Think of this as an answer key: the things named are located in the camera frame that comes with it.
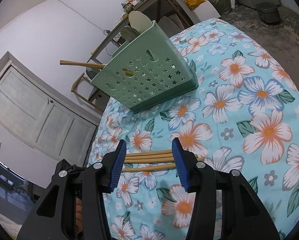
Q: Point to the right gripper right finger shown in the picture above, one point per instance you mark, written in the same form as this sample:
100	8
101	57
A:
243	214

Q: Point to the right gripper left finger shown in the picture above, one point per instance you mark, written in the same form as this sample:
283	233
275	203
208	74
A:
72	206

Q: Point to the wooden chopstick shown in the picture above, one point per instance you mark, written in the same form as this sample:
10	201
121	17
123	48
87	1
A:
82	64
149	169
150	159
144	154

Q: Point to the cream plastic rice spoon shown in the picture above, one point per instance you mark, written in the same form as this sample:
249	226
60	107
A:
139	21

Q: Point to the floral blue tablecloth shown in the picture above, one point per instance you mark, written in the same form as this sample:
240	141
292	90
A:
244	115

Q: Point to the wooden chair dark seat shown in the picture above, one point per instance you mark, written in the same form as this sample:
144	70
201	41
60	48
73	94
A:
89	94

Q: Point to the white panel door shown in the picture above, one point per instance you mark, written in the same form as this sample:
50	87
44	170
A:
34	113

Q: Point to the green perforated utensil holder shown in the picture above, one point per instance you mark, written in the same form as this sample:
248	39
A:
146	72

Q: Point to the green ladle spoon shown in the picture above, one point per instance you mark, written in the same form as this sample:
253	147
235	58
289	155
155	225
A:
129	34

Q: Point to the black trash bin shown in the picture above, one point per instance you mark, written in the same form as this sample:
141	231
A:
268	13

